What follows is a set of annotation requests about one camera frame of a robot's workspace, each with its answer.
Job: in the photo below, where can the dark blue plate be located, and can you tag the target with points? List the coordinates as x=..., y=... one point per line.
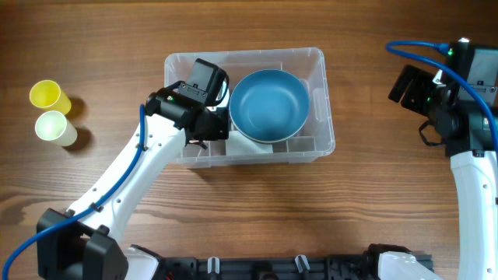
x=269, y=104

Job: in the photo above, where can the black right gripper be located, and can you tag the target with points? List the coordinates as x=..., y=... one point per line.
x=422, y=81

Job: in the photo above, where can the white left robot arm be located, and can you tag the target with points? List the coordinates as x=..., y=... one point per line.
x=83, y=242

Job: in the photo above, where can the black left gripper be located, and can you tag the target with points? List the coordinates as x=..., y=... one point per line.
x=223, y=126

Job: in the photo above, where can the white label in container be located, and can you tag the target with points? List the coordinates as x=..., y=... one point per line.
x=238, y=145

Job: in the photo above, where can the pale cream cup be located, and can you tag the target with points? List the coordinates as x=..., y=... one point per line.
x=54, y=127

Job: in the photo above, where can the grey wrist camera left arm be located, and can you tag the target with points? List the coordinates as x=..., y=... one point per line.
x=207, y=84

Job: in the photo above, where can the clear plastic storage container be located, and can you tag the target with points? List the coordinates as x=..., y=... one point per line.
x=317, y=137

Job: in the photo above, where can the yellow cup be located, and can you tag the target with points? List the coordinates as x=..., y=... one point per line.
x=47, y=95

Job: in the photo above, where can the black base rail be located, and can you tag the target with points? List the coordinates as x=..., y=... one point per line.
x=349, y=266

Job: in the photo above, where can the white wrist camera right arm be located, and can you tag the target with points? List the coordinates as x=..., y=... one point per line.
x=476, y=64

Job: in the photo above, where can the right arm base joint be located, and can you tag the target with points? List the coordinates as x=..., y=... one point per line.
x=392, y=262

